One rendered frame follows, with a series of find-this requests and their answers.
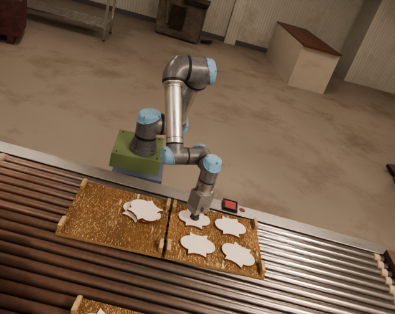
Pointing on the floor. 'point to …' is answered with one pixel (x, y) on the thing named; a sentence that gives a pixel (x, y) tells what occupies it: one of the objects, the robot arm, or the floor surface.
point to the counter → (301, 58)
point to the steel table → (75, 14)
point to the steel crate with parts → (9, 18)
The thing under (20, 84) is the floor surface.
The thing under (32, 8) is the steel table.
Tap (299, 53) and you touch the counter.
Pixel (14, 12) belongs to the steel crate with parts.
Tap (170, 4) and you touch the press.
